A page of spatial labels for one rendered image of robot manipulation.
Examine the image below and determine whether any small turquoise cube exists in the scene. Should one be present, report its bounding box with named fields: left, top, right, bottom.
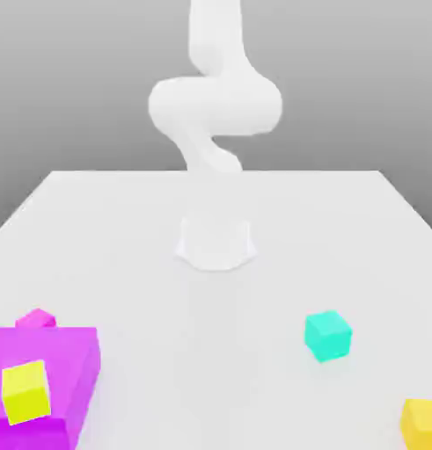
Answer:
left=304, top=309, right=354, bottom=364

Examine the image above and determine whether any small magenta cube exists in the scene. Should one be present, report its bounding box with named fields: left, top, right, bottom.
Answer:
left=14, top=308, right=57, bottom=330

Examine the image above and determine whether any small lime yellow cube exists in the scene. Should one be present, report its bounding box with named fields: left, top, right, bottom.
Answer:
left=1, top=359, right=53, bottom=427

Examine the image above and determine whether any small golden yellow cube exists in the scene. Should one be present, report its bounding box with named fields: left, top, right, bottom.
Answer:
left=399, top=397, right=432, bottom=450

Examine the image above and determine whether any large purple box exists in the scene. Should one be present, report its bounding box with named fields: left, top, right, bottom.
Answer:
left=0, top=326, right=102, bottom=450

